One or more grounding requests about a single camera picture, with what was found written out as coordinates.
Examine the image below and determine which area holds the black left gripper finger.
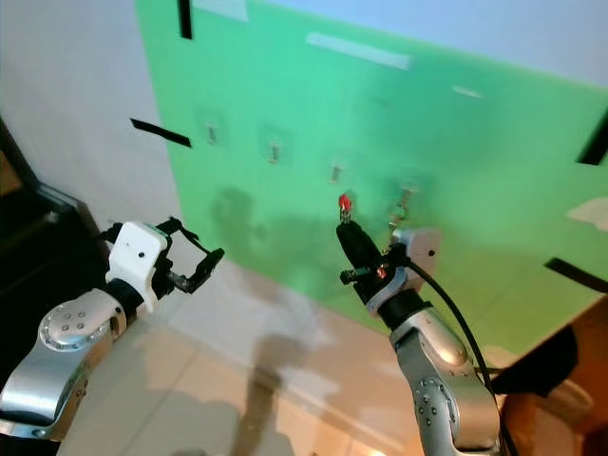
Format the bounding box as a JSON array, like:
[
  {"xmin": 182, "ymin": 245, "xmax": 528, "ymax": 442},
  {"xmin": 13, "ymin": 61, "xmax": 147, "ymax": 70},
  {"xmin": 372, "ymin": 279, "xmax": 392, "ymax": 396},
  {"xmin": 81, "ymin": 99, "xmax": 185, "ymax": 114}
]
[
  {"xmin": 154, "ymin": 216, "xmax": 208, "ymax": 254},
  {"xmin": 192, "ymin": 248, "xmax": 227, "ymax": 293}
]

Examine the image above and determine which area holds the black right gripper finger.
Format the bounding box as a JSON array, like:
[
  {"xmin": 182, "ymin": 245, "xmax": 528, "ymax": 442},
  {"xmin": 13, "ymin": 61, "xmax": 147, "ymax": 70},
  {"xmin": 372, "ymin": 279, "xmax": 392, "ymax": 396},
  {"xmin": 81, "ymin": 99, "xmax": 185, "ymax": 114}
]
[
  {"xmin": 335, "ymin": 219, "xmax": 371, "ymax": 276},
  {"xmin": 343, "ymin": 218, "xmax": 387, "ymax": 271}
]

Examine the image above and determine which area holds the silver key bunch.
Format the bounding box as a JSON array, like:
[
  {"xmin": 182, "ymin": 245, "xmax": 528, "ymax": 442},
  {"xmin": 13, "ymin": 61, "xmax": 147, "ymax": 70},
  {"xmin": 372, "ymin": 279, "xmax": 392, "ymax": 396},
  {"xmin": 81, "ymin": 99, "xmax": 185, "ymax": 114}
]
[{"xmin": 387, "ymin": 192, "xmax": 424, "ymax": 232}]

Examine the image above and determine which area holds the black tape strip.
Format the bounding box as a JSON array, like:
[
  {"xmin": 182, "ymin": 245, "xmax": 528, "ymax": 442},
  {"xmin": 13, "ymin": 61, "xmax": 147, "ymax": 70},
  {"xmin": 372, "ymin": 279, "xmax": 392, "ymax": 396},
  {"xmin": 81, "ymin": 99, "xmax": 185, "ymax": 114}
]
[
  {"xmin": 178, "ymin": 0, "xmax": 195, "ymax": 42},
  {"xmin": 129, "ymin": 118, "xmax": 194, "ymax": 150},
  {"xmin": 543, "ymin": 256, "xmax": 608, "ymax": 295},
  {"xmin": 576, "ymin": 107, "xmax": 608, "ymax": 168}
]

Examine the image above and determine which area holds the dark brown furniture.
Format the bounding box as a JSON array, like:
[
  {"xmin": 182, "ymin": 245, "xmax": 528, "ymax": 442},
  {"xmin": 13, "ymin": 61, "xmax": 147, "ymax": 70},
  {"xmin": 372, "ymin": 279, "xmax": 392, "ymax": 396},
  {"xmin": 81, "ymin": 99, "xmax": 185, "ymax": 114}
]
[{"xmin": 483, "ymin": 293, "xmax": 608, "ymax": 456}]

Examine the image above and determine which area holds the long white tape strip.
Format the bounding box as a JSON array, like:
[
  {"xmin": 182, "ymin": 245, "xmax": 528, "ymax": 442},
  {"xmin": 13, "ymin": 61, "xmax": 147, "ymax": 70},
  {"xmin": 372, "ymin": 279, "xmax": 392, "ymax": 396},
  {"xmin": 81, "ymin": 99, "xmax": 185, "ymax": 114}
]
[{"xmin": 305, "ymin": 30, "xmax": 415, "ymax": 71}]

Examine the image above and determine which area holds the wide white tape strip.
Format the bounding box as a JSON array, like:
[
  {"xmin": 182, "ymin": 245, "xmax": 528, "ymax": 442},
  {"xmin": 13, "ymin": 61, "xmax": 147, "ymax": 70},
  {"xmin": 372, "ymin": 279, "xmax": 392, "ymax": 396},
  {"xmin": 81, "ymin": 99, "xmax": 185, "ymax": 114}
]
[{"xmin": 199, "ymin": 0, "xmax": 251, "ymax": 23}]

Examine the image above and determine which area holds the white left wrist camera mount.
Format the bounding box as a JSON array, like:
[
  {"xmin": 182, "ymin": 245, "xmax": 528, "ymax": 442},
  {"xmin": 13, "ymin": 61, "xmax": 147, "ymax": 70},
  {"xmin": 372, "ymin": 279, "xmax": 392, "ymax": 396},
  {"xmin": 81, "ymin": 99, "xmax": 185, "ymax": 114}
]
[{"xmin": 104, "ymin": 221, "xmax": 171, "ymax": 292}]

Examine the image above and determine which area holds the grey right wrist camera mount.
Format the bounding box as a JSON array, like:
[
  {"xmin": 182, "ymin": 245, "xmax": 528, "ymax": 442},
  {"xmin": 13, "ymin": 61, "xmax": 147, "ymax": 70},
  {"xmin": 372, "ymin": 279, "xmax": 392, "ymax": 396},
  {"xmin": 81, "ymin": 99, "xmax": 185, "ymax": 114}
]
[{"xmin": 388, "ymin": 226, "xmax": 444, "ymax": 273}]

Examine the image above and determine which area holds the clear adhesive wall hook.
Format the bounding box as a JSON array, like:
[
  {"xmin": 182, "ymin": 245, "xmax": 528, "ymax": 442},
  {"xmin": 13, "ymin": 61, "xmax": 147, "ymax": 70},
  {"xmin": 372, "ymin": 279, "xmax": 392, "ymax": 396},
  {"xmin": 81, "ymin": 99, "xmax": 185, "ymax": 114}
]
[
  {"xmin": 198, "ymin": 113, "xmax": 227, "ymax": 150},
  {"xmin": 324, "ymin": 155, "xmax": 353, "ymax": 186},
  {"xmin": 260, "ymin": 129, "xmax": 293, "ymax": 169},
  {"xmin": 397, "ymin": 175, "xmax": 428, "ymax": 202}
]

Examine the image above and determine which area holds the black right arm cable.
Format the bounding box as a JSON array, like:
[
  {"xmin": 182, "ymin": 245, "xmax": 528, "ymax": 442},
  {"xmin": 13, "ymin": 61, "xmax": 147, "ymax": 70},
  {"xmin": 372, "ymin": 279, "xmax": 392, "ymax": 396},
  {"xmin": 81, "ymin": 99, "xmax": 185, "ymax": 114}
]
[{"xmin": 403, "ymin": 256, "xmax": 520, "ymax": 456}]

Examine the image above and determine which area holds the green wall board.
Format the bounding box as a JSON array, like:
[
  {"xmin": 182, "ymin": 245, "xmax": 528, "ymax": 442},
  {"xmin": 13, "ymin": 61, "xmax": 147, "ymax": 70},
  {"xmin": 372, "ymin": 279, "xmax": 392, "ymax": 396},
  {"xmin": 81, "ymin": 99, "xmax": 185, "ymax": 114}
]
[{"xmin": 133, "ymin": 0, "xmax": 608, "ymax": 354}]

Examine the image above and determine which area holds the dark wooden door frame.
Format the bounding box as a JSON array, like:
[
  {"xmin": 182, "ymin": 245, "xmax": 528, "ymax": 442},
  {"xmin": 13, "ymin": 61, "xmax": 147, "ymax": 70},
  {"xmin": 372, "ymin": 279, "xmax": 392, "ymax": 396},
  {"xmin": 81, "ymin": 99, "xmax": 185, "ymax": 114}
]
[{"xmin": 0, "ymin": 119, "xmax": 104, "ymax": 381}]

